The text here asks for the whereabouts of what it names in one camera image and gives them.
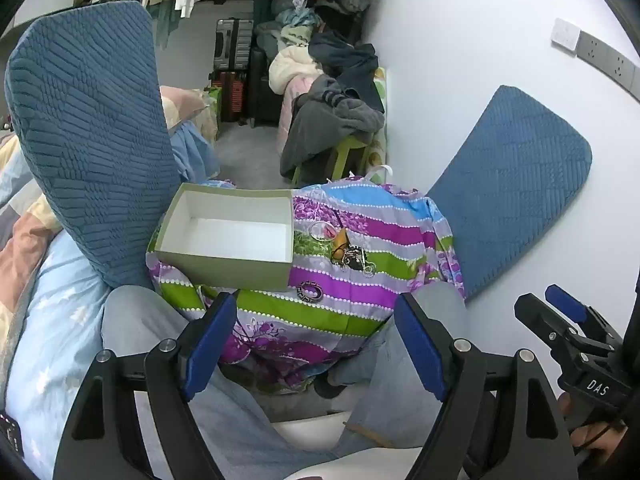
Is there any black remote control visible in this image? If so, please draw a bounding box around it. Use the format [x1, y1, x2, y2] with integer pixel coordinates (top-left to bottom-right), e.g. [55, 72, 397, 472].
[0, 412, 23, 456]

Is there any grey suitcase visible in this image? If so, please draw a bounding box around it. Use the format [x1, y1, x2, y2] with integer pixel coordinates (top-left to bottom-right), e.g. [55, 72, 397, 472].
[214, 19, 255, 72]

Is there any white wall socket strip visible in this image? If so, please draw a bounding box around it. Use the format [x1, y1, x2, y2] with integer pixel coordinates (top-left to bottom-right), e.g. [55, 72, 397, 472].
[575, 30, 640, 101]

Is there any pink blanket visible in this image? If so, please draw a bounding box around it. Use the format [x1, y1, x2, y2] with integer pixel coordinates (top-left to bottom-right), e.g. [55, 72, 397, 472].
[277, 75, 321, 151]

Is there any person's right hand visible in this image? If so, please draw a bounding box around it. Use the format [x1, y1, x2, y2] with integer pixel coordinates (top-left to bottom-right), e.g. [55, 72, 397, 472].
[557, 394, 629, 466]

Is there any pink cream bedding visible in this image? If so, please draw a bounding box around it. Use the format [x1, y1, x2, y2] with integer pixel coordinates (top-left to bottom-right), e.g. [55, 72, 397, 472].
[160, 85, 216, 136]

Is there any wooden stick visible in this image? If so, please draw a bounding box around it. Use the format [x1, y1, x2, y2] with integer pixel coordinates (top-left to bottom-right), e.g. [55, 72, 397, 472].
[344, 424, 397, 449]

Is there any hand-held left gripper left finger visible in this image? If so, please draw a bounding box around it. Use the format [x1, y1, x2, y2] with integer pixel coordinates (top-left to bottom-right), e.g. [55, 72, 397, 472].
[52, 290, 238, 480]

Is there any green cardboard box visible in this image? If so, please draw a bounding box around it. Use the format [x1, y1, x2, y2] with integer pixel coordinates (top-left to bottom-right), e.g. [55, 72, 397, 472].
[146, 183, 295, 293]

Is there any fruit print bag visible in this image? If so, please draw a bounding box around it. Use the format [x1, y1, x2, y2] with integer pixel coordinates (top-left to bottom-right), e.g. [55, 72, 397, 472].
[362, 67, 388, 181]

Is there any cream coat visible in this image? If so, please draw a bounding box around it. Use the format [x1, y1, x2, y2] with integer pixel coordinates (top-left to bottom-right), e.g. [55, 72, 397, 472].
[269, 47, 321, 93]

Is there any light blue sheet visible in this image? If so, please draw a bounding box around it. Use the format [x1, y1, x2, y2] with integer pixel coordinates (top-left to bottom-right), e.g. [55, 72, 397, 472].
[172, 122, 221, 183]

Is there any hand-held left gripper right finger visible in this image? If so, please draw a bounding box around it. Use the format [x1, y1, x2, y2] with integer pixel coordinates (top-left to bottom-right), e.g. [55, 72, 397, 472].
[394, 291, 581, 480]

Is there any large blue quilted cushion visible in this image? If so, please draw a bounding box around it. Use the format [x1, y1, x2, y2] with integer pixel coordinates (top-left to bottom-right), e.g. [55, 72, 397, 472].
[5, 1, 183, 291]

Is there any white round seat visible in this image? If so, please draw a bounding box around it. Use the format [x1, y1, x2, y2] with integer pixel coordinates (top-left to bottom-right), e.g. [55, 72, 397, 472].
[270, 410, 426, 480]

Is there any pastel patchwork quilt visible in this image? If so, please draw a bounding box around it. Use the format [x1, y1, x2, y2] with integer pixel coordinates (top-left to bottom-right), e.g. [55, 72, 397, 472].
[0, 135, 63, 341]

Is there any red black suitcase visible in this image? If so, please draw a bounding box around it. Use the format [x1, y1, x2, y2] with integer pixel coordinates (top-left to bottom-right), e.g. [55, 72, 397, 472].
[210, 71, 248, 123]

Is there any light blue star blanket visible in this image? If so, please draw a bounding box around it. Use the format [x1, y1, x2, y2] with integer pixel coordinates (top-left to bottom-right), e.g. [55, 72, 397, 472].
[5, 232, 111, 480]

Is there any grey hoodie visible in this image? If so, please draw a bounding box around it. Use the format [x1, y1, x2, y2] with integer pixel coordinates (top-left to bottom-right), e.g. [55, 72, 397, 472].
[280, 77, 386, 178]

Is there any striped floral cloth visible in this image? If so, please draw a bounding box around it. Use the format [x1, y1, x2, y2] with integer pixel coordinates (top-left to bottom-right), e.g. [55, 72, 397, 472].
[146, 177, 466, 391]

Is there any small blue quilted cushion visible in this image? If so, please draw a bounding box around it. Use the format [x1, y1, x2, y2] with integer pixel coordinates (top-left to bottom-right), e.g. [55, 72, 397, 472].
[427, 85, 593, 306]

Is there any person's right leg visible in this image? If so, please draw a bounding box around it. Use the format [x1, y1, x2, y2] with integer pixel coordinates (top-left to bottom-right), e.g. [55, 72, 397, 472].
[312, 280, 468, 461]

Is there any navy jacket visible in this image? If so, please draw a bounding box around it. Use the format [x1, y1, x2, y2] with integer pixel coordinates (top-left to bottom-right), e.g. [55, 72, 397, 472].
[309, 30, 386, 111]

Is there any green bag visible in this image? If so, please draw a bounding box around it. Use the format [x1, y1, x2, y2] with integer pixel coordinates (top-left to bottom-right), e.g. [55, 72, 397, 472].
[202, 87, 223, 142]

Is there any pile of clothes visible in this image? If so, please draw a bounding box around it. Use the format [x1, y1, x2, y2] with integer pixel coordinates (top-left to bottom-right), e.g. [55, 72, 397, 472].
[255, 0, 382, 56]

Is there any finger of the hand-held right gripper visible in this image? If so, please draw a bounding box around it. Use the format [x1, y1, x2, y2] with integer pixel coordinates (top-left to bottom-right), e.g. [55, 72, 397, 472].
[514, 292, 594, 362]
[545, 283, 627, 349]

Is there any black bead bracelet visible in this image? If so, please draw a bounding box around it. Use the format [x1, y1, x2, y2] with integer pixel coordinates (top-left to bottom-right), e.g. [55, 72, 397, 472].
[295, 280, 326, 304]

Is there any necklace pile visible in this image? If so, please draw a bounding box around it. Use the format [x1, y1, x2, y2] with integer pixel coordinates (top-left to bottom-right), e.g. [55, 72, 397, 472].
[330, 245, 378, 278]

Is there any green plastic stool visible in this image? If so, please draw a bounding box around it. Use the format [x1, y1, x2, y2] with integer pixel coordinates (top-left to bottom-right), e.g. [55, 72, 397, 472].
[292, 135, 373, 186]

